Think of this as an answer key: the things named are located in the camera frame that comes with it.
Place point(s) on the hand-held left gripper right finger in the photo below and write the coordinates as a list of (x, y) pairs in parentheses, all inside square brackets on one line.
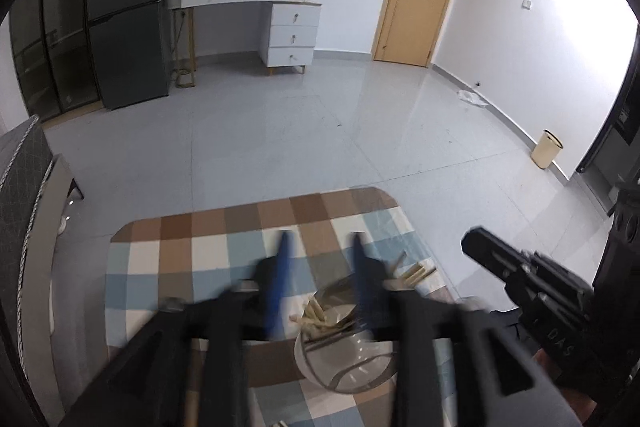
[(361, 279)]

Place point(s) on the white round furniture foot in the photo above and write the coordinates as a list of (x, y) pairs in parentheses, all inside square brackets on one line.
[(62, 225)]

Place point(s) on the white paper scrap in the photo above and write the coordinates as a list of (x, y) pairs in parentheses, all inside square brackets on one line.
[(471, 98)]

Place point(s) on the beige trash bin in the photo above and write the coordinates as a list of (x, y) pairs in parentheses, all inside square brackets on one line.
[(546, 151)]

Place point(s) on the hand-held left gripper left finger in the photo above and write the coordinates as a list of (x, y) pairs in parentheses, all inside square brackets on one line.
[(279, 279)]

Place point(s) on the black refrigerator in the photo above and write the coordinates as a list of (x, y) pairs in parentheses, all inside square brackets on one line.
[(132, 7)]

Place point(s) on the black furniture unit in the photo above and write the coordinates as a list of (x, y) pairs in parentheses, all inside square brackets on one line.
[(612, 127)]

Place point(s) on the white chopstick holder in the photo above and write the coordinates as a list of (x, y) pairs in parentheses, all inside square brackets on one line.
[(345, 362)]

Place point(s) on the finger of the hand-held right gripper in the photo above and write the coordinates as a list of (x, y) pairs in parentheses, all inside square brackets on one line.
[(492, 252)]

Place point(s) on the black glass cabinet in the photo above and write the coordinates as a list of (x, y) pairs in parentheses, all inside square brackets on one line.
[(55, 37)]

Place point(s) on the checkered blue brown tablecloth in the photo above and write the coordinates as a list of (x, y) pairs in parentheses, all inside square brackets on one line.
[(210, 247)]

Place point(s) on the white dressing table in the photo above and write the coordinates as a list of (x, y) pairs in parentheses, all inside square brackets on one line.
[(280, 22)]

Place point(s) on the light bamboo chopstick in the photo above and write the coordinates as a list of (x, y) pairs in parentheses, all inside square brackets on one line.
[(417, 272)]

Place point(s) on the bundle of wooden chopsticks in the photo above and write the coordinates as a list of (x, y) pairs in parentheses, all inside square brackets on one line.
[(320, 319)]

